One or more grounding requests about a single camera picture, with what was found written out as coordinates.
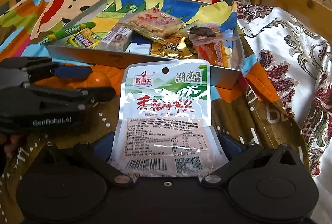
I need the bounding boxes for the gold snack packet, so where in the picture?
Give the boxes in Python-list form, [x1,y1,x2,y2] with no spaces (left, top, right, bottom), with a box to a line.
[151,35,195,60]

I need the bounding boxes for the clear nut candy packet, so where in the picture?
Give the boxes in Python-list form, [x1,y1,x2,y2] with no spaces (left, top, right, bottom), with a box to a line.
[99,25,133,51]

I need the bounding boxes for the blue and white snack packet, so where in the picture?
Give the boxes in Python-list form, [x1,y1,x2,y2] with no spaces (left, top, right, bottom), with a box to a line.
[127,40,154,55]

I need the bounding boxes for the floral satin cloth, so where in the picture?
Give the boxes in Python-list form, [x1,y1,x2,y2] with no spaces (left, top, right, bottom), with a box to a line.
[234,0,332,178]

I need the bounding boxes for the small orange mandarin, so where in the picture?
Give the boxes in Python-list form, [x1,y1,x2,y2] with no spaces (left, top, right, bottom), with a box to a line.
[87,70,111,88]

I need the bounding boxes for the green and yellow snack packet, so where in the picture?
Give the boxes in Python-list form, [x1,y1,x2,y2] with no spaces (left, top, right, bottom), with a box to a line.
[66,28,102,49]

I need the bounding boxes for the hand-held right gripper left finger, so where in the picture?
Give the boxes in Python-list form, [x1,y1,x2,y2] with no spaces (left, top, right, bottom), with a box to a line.
[38,135,133,185]

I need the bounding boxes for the green sausage stick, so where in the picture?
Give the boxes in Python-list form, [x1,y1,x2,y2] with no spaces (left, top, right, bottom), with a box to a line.
[41,22,95,45]

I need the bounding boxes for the dark meat snack packet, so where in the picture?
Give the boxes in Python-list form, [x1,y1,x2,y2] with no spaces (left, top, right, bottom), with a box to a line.
[187,24,241,46]

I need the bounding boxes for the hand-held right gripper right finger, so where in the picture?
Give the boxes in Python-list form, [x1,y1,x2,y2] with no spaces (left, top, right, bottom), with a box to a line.
[202,133,297,185]

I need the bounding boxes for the silver tin box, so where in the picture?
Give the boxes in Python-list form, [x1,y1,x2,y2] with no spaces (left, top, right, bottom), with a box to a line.
[46,0,244,90]

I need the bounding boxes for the orange snack packet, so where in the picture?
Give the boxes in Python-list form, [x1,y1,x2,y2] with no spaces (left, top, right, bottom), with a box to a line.
[195,42,227,67]

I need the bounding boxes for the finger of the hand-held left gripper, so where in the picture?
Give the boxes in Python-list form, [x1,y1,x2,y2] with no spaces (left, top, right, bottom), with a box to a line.
[0,56,93,80]
[21,82,116,111]

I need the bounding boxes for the large white clear snack packet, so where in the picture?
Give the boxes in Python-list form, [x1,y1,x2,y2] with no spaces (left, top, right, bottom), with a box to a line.
[107,59,230,178]

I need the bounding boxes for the person's left hand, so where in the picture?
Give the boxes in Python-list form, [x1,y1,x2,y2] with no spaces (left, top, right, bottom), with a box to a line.
[0,133,23,165]

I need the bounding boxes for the clear peanut brittle packet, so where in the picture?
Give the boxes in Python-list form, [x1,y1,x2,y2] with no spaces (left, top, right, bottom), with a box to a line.
[119,8,186,41]

